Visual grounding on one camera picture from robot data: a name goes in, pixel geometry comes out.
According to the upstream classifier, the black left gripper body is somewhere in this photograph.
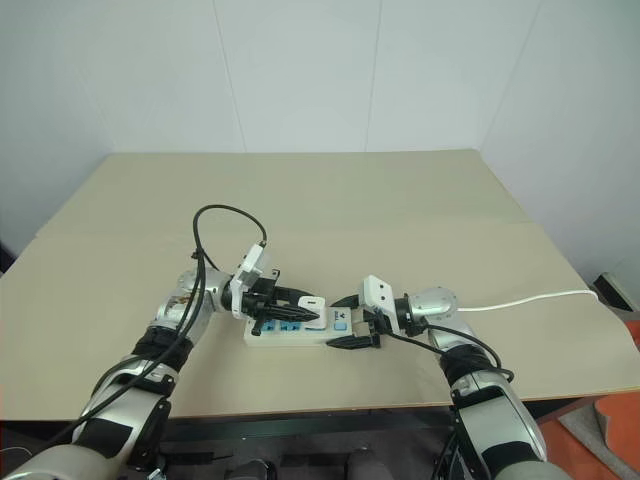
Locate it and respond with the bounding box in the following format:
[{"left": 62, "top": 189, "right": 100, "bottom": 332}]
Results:
[{"left": 241, "top": 268, "right": 287, "bottom": 337}]

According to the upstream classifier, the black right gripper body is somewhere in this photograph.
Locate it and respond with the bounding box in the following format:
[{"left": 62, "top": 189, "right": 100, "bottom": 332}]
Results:
[{"left": 355, "top": 305, "right": 396, "bottom": 347}]

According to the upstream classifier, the white power strip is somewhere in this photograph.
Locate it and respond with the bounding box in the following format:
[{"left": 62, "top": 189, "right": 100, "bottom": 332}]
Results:
[{"left": 243, "top": 307, "right": 372, "bottom": 349}]

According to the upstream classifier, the white charger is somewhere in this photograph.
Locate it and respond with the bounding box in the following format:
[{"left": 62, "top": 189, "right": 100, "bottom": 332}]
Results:
[{"left": 297, "top": 295, "right": 330, "bottom": 333}]

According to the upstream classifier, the black and grey box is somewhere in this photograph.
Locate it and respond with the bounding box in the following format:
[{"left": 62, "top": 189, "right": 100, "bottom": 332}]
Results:
[{"left": 592, "top": 271, "right": 640, "bottom": 314}]

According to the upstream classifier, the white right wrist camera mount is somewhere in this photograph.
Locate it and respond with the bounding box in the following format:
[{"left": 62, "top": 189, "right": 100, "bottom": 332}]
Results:
[{"left": 360, "top": 273, "right": 402, "bottom": 334}]

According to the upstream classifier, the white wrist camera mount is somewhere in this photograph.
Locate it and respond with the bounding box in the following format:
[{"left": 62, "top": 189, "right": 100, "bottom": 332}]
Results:
[
  {"left": 360, "top": 273, "right": 402, "bottom": 334},
  {"left": 230, "top": 243, "right": 275, "bottom": 319}
]

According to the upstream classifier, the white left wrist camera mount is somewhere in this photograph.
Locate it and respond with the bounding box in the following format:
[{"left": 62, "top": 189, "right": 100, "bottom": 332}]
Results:
[{"left": 230, "top": 243, "right": 275, "bottom": 319}]

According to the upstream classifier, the black table frame bar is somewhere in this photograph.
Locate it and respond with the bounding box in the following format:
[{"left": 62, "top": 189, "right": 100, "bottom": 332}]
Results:
[{"left": 158, "top": 403, "right": 457, "bottom": 454}]

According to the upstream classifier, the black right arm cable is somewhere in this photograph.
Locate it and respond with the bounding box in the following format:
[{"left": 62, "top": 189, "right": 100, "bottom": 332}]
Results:
[{"left": 387, "top": 324, "right": 516, "bottom": 389}]

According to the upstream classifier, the white power strip cable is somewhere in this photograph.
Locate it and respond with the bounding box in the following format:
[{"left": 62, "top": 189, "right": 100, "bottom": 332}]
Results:
[{"left": 455, "top": 288, "right": 601, "bottom": 314}]

